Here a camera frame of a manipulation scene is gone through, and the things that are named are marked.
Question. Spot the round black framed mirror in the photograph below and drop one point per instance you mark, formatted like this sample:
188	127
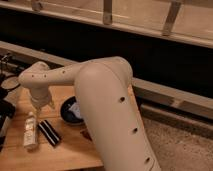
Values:
10	83

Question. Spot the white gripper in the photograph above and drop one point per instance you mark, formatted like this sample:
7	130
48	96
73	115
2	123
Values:
39	98

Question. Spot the black device at left edge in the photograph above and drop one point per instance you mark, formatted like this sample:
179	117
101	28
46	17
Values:
7	111

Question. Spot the dark red object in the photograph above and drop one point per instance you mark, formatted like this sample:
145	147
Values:
86	135

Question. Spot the black white striped eraser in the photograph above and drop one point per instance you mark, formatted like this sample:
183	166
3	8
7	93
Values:
49	132

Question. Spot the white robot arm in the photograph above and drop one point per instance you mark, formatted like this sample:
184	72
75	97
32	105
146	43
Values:
101	91

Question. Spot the black ceramic cup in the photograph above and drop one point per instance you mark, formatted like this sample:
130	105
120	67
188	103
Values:
70	112

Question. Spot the small clear bottle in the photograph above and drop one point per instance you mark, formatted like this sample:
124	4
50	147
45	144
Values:
30	132

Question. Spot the wooden board table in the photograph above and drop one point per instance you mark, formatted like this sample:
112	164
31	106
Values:
73	152

